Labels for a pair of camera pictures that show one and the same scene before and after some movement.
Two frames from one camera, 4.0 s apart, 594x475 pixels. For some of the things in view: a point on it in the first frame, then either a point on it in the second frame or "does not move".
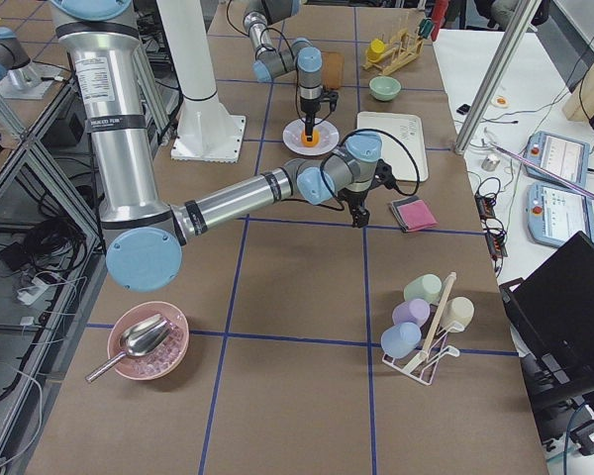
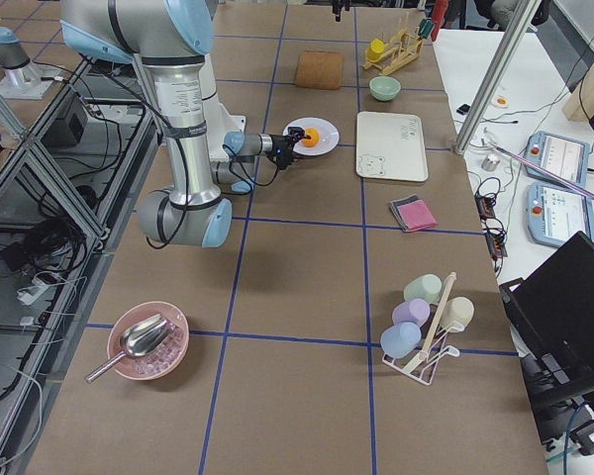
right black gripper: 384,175 -> 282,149
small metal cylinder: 490,162 does not move
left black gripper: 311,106 -> 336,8
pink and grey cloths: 413,214 does not move
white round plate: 292,138 does not move
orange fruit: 315,139 does not move
